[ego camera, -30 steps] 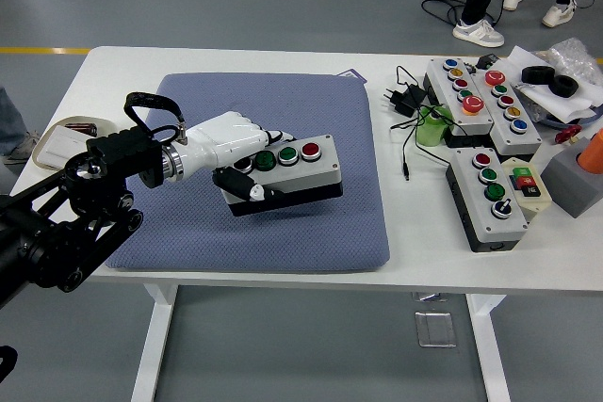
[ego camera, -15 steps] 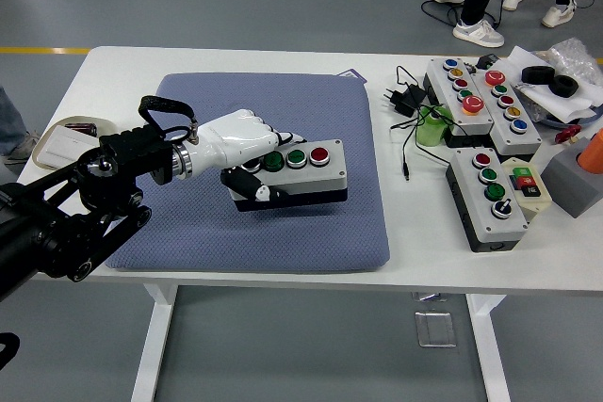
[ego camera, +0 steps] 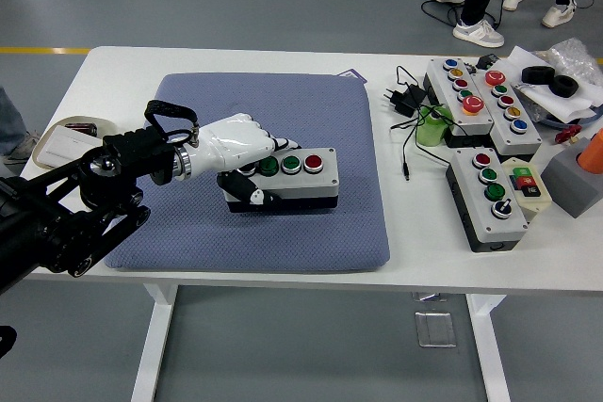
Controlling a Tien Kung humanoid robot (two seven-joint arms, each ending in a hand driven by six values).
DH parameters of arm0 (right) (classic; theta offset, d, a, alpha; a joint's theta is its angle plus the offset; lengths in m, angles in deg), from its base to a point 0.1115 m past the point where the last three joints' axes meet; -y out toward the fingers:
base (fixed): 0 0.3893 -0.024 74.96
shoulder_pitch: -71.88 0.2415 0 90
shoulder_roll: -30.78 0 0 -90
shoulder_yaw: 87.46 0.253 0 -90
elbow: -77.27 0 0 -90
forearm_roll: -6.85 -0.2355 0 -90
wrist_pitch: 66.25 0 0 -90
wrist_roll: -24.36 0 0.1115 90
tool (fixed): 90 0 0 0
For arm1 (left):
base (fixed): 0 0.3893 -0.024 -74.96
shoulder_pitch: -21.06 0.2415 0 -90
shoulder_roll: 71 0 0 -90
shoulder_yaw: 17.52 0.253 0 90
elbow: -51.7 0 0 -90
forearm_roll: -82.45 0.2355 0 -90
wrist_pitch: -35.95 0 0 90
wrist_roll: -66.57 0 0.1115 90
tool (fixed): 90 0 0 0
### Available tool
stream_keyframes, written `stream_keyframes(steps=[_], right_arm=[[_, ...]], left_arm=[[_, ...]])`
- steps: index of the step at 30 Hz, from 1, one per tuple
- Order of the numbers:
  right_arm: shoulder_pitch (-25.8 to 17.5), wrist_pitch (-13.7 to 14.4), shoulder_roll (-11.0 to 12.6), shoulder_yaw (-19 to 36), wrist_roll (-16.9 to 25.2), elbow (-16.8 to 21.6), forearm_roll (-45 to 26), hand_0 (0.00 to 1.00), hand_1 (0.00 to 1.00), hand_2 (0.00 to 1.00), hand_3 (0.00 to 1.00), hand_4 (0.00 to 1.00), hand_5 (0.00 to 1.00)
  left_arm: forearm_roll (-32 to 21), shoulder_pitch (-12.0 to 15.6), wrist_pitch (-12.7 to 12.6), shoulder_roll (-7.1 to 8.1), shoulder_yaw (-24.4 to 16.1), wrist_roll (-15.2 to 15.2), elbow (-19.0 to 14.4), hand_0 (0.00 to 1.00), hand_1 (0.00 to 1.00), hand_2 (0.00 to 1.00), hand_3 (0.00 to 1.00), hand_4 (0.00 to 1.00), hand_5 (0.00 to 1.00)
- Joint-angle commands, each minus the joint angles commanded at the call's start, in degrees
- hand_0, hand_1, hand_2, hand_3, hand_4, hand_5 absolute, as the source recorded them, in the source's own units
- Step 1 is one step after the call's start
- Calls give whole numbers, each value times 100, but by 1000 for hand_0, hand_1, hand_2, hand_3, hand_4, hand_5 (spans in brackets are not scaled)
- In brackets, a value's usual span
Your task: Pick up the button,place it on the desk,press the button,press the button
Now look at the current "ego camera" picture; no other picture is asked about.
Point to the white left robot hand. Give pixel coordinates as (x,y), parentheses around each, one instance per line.
(231,138)

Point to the grey four-button control box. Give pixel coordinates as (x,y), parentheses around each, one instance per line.
(499,228)
(311,185)

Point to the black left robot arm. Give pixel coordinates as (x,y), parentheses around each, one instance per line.
(70,223)

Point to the grey five-button box, emergency stop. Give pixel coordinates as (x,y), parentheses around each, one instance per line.
(471,119)

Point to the grey five-button box, red mushroom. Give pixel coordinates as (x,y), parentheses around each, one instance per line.
(520,138)

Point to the cream three-button pendant box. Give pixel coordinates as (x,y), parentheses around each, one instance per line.
(534,204)

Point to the blue-grey padded mat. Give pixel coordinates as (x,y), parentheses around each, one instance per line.
(306,232)

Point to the white oval tray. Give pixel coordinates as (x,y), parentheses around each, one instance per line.
(106,125)

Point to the purple-edged card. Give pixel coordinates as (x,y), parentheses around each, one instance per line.
(352,75)

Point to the black power adapter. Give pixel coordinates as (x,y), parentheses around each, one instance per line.
(405,100)

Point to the green tape roll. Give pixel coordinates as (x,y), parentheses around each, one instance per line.
(429,133)

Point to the white table leg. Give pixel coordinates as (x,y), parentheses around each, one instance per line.
(490,350)
(153,350)

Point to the small black device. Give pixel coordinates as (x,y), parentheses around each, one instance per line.
(486,61)

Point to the clear floor plate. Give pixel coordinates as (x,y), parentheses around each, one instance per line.
(435,329)

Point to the white paper sheet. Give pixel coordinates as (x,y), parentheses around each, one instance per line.
(520,60)

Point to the blue round plate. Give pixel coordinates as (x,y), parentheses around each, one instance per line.
(560,123)

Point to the grey block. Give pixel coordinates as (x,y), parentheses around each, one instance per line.
(570,190)

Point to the clear bubble wrap bag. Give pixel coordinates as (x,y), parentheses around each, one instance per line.
(572,53)

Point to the orange cylinder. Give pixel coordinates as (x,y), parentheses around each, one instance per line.
(594,152)

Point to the white switch plate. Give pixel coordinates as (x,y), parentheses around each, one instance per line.
(66,145)

